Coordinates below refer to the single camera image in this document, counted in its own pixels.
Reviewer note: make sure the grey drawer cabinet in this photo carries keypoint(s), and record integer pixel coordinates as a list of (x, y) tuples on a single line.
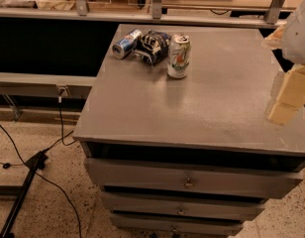
[(215, 116)]

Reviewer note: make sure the grey middle drawer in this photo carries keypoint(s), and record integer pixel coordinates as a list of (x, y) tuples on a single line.
[(180, 206)]

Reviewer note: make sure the grey metal shelf rail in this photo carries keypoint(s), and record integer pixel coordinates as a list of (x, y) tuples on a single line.
[(45, 85)]

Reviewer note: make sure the dark blue snack bag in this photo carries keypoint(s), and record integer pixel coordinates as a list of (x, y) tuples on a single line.
[(153, 46)]

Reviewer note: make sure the grey top drawer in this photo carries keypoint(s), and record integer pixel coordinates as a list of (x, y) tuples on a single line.
[(202, 179)]

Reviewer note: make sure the grey bottom drawer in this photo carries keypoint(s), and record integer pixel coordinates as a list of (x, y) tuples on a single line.
[(179, 225)]

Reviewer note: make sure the blue silver soda can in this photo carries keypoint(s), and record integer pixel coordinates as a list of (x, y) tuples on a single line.
[(124, 46)]

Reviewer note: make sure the black metal floor bar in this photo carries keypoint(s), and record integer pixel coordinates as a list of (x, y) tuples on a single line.
[(19, 192)]

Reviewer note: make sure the white green 7up can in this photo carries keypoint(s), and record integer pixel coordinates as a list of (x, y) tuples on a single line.
[(178, 56)]

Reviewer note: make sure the grey drawer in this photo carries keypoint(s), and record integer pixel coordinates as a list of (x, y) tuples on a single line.
[(179, 225), (180, 206), (202, 179)]

